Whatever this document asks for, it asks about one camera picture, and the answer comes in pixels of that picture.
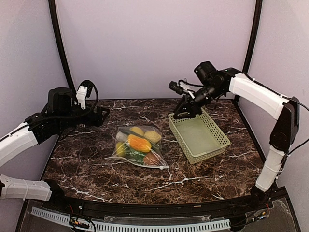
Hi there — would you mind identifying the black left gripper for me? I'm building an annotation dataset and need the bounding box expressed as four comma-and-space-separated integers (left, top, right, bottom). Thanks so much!
56, 102, 110, 131

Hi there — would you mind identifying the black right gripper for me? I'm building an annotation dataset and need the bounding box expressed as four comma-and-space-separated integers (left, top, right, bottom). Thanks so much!
174, 83, 225, 118

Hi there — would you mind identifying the beige plastic basket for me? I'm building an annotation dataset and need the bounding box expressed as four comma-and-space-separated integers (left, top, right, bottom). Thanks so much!
168, 110, 231, 164

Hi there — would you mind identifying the yellow lemon toy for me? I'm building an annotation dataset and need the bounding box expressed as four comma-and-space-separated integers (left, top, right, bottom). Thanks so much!
130, 126, 144, 136

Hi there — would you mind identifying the pale yellow bread toy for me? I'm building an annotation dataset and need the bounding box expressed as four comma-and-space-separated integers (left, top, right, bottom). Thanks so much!
144, 130, 162, 144

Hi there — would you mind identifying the clear zip top bag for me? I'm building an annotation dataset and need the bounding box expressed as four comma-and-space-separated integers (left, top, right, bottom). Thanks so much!
107, 126, 169, 170

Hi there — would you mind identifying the green bok choy toy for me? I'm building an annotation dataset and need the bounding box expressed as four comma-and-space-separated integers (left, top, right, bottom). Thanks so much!
116, 131, 147, 165

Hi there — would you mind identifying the brown potato toy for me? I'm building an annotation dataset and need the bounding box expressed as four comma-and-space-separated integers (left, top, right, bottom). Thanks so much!
143, 152, 161, 166

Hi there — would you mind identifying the yellow round bun toy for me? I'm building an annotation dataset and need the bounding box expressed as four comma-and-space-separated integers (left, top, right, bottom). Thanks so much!
115, 142, 126, 157

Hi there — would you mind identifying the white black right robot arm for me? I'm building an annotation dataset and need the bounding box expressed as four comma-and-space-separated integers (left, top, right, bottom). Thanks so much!
169, 61, 300, 210

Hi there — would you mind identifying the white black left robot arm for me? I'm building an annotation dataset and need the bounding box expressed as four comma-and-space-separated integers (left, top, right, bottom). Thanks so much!
0, 80, 110, 211

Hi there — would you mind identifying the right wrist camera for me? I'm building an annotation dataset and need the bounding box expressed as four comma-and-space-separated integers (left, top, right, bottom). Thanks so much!
169, 80, 195, 98

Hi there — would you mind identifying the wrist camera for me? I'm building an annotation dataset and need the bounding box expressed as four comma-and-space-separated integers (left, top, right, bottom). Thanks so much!
74, 80, 99, 111
169, 80, 195, 98

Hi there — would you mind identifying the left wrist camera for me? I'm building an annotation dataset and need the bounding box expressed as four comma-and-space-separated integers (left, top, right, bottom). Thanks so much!
74, 80, 99, 111

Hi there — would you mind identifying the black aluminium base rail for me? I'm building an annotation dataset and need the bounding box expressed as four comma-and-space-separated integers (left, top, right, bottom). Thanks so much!
28, 186, 288, 220

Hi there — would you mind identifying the grey slotted cable duct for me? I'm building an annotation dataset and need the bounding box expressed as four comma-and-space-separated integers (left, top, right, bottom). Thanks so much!
31, 207, 230, 232

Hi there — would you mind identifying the right black frame post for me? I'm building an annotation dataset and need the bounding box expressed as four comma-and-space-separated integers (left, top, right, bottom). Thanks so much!
242, 0, 263, 73

